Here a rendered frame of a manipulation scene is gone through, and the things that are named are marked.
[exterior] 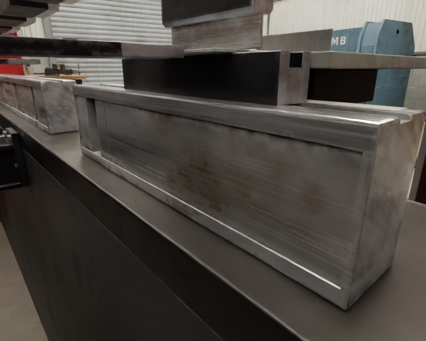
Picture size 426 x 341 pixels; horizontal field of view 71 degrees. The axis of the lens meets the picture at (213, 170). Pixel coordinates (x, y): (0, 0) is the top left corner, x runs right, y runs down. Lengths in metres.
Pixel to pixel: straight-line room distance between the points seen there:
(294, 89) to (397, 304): 0.13
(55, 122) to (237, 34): 0.47
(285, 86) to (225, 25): 0.07
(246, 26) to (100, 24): 7.64
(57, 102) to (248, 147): 0.50
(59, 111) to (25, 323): 1.11
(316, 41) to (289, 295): 0.21
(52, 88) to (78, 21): 7.13
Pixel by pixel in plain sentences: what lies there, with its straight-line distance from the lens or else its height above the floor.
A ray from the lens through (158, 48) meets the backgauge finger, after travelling 0.21.
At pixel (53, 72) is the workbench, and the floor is 0.95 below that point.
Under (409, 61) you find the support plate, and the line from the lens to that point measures 0.32.
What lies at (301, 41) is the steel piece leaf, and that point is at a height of 1.01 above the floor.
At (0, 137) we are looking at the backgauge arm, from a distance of 0.78.
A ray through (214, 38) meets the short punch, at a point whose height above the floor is 1.01.
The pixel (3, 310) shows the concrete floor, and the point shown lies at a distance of 1.70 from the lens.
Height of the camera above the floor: 0.99
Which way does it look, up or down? 19 degrees down
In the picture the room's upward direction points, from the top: straight up
